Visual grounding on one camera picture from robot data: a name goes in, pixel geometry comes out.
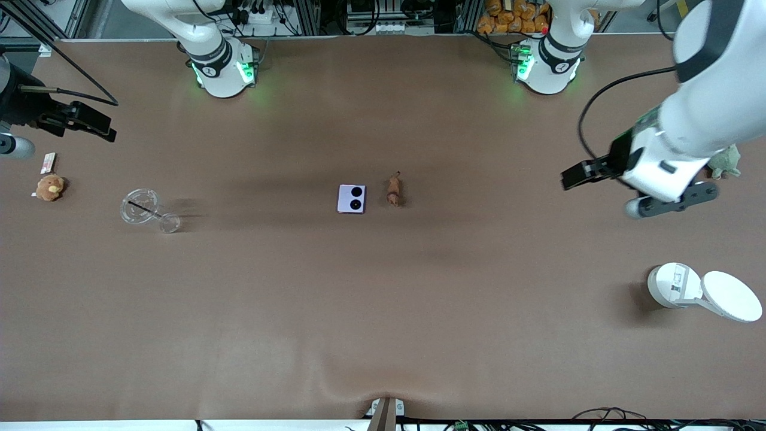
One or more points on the small white pink packet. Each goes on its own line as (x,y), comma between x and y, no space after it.
(48,162)

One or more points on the clear plastic cup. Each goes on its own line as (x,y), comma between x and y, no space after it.
(142,207)

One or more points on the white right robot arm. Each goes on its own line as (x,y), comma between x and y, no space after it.
(218,57)

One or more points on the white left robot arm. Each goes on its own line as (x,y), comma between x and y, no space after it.
(709,117)

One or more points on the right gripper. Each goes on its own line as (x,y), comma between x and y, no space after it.
(23,103)

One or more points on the white power strip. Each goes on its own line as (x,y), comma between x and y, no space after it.
(254,15)

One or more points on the green plush toy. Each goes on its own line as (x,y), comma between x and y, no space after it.
(725,161)

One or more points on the white foldable phone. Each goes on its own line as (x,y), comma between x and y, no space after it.
(351,199)

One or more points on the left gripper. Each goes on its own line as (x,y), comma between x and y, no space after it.
(617,157)

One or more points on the brown plush toy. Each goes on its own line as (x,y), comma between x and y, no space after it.
(50,187)

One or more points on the white round bin with lid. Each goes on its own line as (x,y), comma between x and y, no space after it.
(706,292)

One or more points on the brown lion statue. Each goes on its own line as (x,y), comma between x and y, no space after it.
(393,190)

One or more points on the bag of orange items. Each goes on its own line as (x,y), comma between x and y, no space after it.
(514,15)

